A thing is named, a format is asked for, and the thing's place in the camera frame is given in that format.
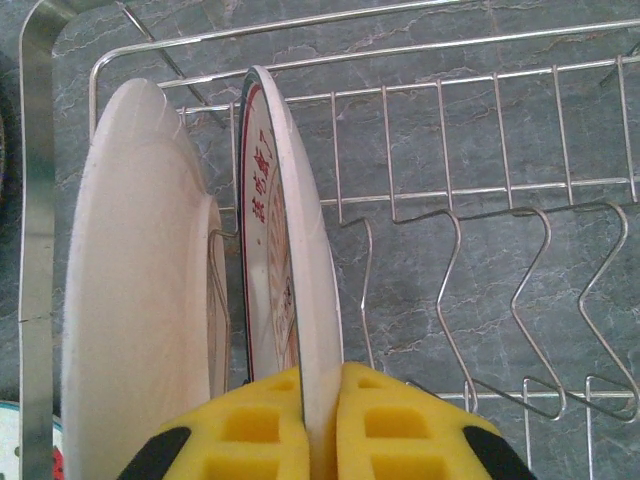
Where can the teal rimmed lettered plate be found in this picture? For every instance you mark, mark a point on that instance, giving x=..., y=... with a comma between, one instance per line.
x=140, y=275

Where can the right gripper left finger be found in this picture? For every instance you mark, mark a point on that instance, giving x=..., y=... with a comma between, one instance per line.
x=250, y=440

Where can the white plate red characters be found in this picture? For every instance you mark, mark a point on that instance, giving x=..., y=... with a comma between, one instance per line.
x=300, y=225

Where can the white plate red flowers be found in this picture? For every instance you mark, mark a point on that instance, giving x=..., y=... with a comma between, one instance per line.
x=7, y=435

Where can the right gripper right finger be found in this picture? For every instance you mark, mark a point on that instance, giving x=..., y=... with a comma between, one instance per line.
x=400, y=440

